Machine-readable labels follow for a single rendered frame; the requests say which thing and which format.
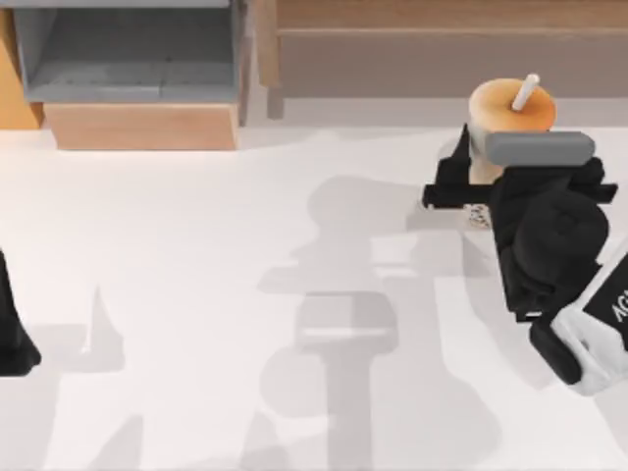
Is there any pale grey rounded box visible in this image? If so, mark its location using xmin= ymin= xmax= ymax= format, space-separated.
xmin=483 ymin=131 xmax=597 ymax=167

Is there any cup with orange lid and straw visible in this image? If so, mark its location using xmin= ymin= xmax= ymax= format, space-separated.
xmin=462 ymin=73 xmax=558 ymax=231

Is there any pale wooden drawer front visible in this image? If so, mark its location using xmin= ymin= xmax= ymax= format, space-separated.
xmin=42 ymin=101 xmax=240 ymax=151

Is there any wooden cupboard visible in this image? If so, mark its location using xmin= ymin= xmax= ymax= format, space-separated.
xmin=0 ymin=0 xmax=46 ymax=132

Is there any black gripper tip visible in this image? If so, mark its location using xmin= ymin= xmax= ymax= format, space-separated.
xmin=0 ymin=248 xmax=43 ymax=380

